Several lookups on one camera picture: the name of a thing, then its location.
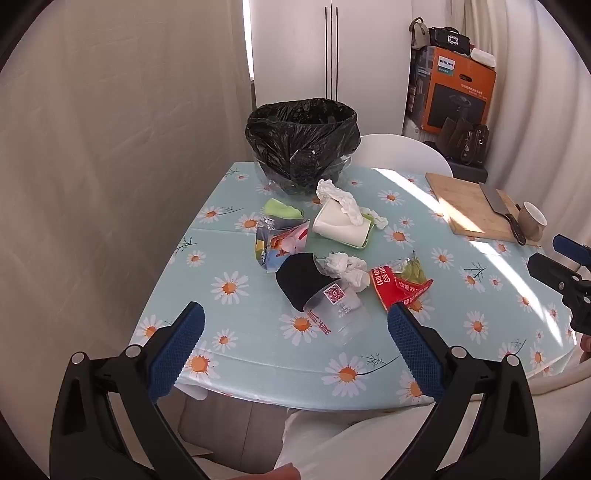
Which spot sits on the cleaver knife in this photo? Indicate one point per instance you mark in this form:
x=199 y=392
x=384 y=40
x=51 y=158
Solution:
x=496 y=198

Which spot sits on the wooden cutting board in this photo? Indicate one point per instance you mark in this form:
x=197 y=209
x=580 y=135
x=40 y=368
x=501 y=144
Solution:
x=461 y=207

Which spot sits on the white curtain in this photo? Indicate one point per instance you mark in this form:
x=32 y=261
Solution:
x=531 y=115
x=115 y=138

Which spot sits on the colourful snack packet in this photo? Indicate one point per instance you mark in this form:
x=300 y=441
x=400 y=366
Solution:
x=286 y=242

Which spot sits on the beige bag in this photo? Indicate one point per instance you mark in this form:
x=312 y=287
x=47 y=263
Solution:
x=418 y=34

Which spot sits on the black handbag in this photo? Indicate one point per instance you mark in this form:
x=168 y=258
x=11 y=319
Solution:
x=450 y=40

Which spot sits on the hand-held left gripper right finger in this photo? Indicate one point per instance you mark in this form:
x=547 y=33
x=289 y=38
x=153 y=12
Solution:
x=415 y=350

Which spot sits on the blue daisy tablecloth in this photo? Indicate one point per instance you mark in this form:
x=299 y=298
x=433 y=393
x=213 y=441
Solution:
x=240 y=258

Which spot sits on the black cloth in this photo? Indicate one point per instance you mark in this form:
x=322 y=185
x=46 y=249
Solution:
x=300 y=279

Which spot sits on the brown handbag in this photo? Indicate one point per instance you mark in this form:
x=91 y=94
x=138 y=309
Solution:
x=466 y=141

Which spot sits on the person's left hand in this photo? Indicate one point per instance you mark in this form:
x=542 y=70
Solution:
x=281 y=473

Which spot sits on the beige mug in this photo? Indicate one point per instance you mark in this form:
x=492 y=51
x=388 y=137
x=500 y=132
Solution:
x=528 y=224

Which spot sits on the white cabinet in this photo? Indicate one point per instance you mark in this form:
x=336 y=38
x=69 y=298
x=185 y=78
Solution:
x=295 y=55

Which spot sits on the clear plastic trash bin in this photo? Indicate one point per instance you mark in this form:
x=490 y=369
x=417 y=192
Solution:
x=265 y=177

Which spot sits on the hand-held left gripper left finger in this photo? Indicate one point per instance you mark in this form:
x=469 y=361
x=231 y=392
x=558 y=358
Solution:
x=178 y=350

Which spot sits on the clear packet with green contents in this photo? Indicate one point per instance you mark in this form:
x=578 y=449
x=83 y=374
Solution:
x=413 y=272

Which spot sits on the clear cup with red print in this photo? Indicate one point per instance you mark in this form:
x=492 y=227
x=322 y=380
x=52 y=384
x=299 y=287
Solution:
x=344 y=318

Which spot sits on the person's white trousers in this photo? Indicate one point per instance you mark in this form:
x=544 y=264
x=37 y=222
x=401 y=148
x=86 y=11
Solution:
x=360 y=443

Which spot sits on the white paper cup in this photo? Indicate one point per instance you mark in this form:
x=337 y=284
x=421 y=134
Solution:
x=337 y=228

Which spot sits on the red snack packet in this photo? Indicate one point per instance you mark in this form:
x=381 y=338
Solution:
x=392 y=288

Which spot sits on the clear cup with green cartoon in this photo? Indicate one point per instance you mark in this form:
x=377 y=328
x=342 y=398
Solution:
x=279 y=207

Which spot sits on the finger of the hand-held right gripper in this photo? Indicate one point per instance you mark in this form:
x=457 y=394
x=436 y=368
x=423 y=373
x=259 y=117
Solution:
x=572 y=249
x=549 y=271

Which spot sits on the white pouch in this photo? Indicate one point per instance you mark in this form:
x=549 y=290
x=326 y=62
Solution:
x=482 y=57

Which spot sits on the orange appliance box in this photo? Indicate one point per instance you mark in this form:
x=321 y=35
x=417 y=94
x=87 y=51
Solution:
x=461 y=92

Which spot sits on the dark storage box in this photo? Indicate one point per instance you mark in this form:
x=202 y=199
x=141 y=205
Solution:
x=466 y=171

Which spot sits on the person's right hand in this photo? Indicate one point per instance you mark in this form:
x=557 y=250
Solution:
x=586 y=344

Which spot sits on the crumpled white tissue ball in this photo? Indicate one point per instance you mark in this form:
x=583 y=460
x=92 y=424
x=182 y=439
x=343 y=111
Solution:
x=344 y=265

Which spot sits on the long crumpled white tissue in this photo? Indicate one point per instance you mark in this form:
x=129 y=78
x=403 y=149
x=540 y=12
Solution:
x=339 y=196

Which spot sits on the white chair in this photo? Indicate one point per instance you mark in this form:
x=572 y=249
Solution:
x=401 y=152

